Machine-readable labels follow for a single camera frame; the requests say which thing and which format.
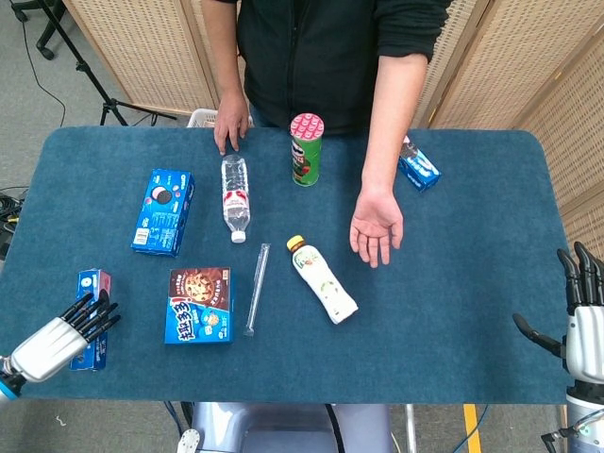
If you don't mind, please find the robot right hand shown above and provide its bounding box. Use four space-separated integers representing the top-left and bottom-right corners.
512 241 604 378

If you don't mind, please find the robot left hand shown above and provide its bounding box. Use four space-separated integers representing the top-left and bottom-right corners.
8 290 122 383

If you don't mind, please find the person's left hand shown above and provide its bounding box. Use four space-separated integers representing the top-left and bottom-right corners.
348 188 406 269

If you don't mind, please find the person's right hand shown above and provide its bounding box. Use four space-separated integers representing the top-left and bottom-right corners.
213 92 251 157

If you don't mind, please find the small blue Oreo box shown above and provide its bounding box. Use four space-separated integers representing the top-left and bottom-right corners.
398 135 443 193
69 268 113 373

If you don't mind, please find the person's right forearm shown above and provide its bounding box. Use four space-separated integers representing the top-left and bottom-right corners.
201 0 249 103

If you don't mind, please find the person's left forearm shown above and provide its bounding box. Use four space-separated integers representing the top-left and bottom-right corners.
361 51 428 199

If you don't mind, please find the person's torso in black top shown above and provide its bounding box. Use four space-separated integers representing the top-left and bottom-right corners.
234 0 450 137

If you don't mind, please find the large blue Oreo box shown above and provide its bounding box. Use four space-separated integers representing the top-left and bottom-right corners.
130 168 196 259

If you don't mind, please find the blue brown chocolate cookie box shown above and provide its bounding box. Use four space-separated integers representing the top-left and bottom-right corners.
163 267 236 345

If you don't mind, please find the white plastic basket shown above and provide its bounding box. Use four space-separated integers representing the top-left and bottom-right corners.
187 108 254 129

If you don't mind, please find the clear water bottle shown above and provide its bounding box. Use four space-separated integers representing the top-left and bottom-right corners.
220 153 251 244

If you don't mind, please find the green Pringles can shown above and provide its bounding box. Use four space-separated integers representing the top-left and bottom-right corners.
289 112 326 188

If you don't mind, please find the white-label tea bottle yellow cap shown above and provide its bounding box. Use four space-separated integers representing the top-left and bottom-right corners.
286 235 360 326

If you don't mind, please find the blue table mat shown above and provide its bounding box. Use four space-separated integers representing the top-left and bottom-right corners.
0 125 575 406

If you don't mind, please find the wicker folding screen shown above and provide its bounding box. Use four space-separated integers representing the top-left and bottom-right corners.
62 0 247 120
410 0 604 249

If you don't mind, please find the clear wrapped straw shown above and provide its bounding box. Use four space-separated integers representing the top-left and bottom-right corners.
243 243 272 338

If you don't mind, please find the black tripod stand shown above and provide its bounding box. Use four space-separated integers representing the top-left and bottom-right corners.
8 0 178 126

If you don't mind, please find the metal table leg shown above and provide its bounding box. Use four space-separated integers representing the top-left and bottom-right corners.
404 404 419 453

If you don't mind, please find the black office chair base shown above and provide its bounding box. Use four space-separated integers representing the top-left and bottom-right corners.
8 0 63 61

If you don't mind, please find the grey-blue robot torso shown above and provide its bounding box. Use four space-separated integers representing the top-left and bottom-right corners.
176 401 395 453

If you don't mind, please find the bundle of cables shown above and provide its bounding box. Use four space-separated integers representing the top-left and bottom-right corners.
0 186 25 249

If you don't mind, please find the blue cable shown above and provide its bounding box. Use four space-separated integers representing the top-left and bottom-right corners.
452 404 493 453

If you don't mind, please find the black floor cable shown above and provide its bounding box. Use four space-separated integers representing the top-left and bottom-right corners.
20 11 68 115

